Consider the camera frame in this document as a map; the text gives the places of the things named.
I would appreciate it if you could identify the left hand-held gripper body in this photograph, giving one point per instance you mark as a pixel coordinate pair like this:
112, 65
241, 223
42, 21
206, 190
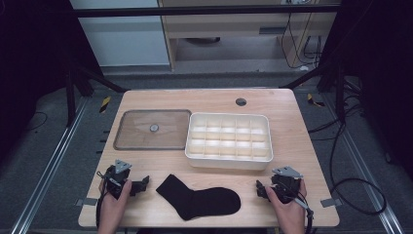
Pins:
116, 182

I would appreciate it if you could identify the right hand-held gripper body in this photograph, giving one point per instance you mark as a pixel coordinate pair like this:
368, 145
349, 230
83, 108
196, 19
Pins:
287, 188

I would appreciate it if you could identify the white divided storage box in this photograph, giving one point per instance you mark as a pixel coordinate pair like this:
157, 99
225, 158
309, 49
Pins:
229, 162

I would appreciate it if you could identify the black sock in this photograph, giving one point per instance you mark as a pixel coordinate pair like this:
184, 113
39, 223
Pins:
201, 201

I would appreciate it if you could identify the person's right hand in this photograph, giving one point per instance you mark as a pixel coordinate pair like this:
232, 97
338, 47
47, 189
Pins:
292, 217

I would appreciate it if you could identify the person's left hand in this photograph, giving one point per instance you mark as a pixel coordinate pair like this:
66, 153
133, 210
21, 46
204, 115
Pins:
112, 214

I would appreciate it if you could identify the black yellow tape piece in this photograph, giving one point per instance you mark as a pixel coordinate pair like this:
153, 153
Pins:
104, 104
313, 100

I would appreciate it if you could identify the black metal stand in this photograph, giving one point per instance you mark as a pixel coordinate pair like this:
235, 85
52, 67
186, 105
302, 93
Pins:
340, 94
69, 97

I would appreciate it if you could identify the white cabinet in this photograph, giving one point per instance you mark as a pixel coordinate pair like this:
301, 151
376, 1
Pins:
123, 42

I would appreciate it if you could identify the light wooden desk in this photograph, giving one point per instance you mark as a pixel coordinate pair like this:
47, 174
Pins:
227, 26

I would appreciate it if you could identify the black horizontal bar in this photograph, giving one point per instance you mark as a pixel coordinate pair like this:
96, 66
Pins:
195, 11

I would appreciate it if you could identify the grey metal table bracket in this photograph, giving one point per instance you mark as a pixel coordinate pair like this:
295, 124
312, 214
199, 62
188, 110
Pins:
87, 202
331, 202

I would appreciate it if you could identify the aluminium floor rail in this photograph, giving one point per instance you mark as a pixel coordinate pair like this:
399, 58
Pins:
363, 169
48, 169

